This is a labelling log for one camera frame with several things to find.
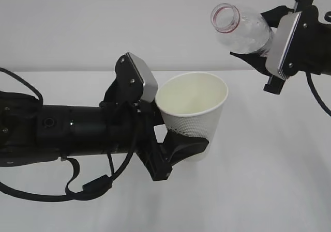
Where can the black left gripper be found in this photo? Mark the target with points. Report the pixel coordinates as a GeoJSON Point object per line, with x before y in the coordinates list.
{"type": "Point", "coordinates": [131, 120]}

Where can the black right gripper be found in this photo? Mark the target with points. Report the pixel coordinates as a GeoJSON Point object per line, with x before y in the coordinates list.
{"type": "Point", "coordinates": [306, 61]}

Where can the clear plastic water bottle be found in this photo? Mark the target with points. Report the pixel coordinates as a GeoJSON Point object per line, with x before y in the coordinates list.
{"type": "Point", "coordinates": [241, 30]}

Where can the white paper coffee cup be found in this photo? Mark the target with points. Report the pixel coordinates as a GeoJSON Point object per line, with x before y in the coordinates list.
{"type": "Point", "coordinates": [191, 105]}

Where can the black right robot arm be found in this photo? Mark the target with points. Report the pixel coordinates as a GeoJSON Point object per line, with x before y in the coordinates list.
{"type": "Point", "coordinates": [322, 46]}

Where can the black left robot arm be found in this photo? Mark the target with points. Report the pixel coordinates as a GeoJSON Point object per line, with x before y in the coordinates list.
{"type": "Point", "coordinates": [32, 132]}

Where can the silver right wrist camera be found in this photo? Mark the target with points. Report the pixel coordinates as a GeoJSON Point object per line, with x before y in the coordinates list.
{"type": "Point", "coordinates": [290, 39]}

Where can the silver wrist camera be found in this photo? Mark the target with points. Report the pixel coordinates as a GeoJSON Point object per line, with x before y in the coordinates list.
{"type": "Point", "coordinates": [290, 39]}
{"type": "Point", "coordinates": [135, 79]}

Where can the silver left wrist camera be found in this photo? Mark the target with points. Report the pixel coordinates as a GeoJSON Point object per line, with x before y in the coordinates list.
{"type": "Point", "coordinates": [135, 79]}

